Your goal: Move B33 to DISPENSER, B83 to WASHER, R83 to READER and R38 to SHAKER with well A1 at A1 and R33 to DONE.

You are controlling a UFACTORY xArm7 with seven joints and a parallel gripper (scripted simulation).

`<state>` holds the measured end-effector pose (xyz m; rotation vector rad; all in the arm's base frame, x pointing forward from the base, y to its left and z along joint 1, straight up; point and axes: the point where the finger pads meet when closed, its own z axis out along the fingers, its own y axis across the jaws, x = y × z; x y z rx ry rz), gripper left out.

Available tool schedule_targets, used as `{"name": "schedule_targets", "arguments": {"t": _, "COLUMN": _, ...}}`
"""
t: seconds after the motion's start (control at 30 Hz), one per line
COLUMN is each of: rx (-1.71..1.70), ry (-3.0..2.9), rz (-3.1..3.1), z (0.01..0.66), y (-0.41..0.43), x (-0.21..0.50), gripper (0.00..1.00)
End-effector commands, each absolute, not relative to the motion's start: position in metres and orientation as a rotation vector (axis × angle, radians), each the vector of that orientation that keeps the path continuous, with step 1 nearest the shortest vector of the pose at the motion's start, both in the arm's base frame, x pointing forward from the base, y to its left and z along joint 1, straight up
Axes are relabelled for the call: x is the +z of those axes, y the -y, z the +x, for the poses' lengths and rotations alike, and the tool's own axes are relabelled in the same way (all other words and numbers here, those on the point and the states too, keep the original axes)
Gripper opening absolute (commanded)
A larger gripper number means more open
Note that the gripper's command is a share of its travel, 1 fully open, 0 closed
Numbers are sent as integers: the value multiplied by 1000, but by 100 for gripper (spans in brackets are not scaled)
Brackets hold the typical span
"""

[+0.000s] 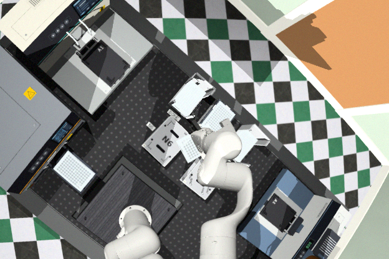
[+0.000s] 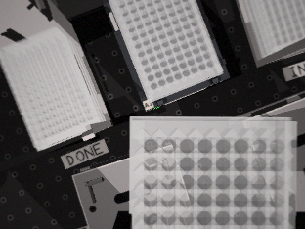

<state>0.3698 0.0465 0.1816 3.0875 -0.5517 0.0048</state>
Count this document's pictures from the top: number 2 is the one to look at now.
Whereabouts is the grey nest plate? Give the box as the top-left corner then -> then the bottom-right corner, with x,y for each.
71,154 -> 129,229

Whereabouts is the grey perforated base plate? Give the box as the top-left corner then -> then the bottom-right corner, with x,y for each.
0,0 -> 305,229

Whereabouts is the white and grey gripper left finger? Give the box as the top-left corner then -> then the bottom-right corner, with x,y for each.
112,211 -> 132,229

